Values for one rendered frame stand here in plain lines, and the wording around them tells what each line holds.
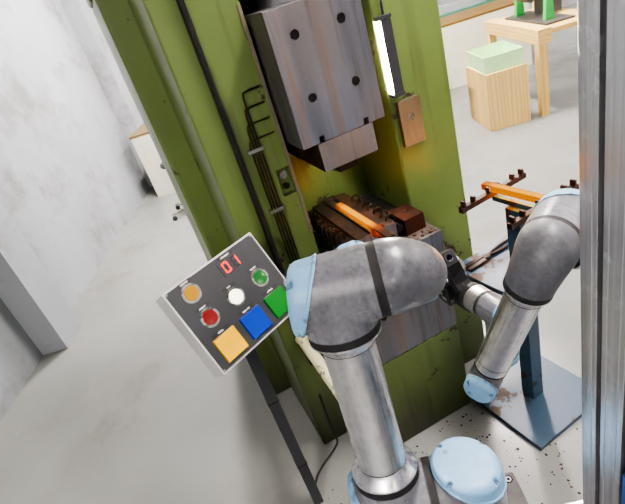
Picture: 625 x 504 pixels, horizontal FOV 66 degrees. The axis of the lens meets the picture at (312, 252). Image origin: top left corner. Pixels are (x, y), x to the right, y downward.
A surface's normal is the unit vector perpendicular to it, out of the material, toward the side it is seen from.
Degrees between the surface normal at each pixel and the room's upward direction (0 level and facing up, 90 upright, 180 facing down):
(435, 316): 90
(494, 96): 90
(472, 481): 8
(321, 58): 90
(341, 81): 90
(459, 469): 7
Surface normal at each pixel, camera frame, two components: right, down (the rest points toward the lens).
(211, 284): 0.48, -0.29
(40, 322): 0.07, 0.48
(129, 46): 0.38, 0.36
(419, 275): 0.45, -0.03
